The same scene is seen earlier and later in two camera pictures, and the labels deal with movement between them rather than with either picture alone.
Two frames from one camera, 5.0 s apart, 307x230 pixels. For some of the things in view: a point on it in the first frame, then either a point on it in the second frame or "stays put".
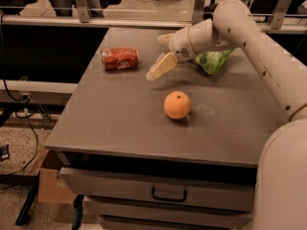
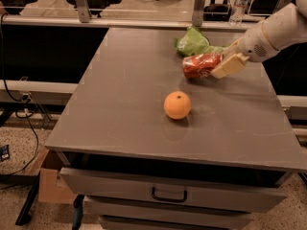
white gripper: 179,46 -> 255,44
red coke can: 124,57 -> 200,66
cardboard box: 52,189 stays put
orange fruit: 177,104 stays put
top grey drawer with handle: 158,190 stays put
